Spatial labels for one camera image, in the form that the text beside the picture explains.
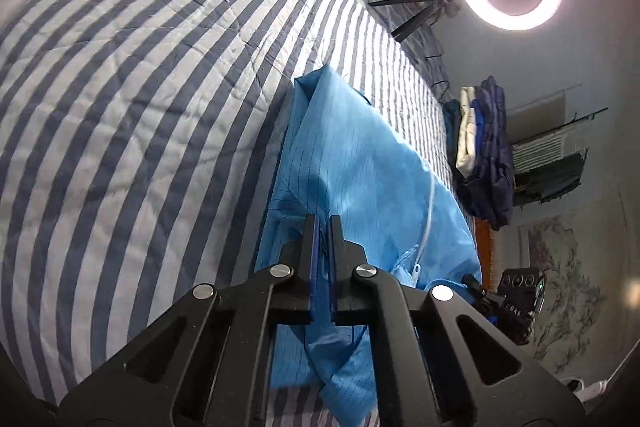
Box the white folded cloth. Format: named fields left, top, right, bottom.
left=456, top=87, right=485, bottom=174

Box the dark blue jacket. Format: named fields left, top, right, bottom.
left=462, top=76, right=517, bottom=231

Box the wooden bed frame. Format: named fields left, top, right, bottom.
left=475, top=219, right=505, bottom=297

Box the large blue garment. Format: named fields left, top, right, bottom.
left=255, top=63, right=483, bottom=427

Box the floral wall painting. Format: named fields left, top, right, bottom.
left=520, top=202, right=632, bottom=364

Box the blue white striped quilt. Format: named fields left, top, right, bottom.
left=0, top=0, right=456, bottom=427

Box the dark clothes rack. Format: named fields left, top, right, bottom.
left=514, top=107, right=610, bottom=208

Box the white air conditioner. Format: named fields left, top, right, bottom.
left=510, top=127, right=590, bottom=176

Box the teal folded cloth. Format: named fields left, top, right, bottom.
left=442, top=99, right=463, bottom=168

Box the black tripod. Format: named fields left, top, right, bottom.
left=369, top=0, right=462, bottom=44

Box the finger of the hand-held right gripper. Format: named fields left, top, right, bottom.
left=462, top=273, right=502, bottom=324

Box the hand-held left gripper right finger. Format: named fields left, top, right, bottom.
left=327, top=215, right=587, bottom=427

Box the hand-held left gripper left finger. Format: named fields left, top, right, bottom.
left=57, top=214, right=319, bottom=427

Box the white object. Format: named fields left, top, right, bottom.
left=564, top=376, right=618, bottom=404

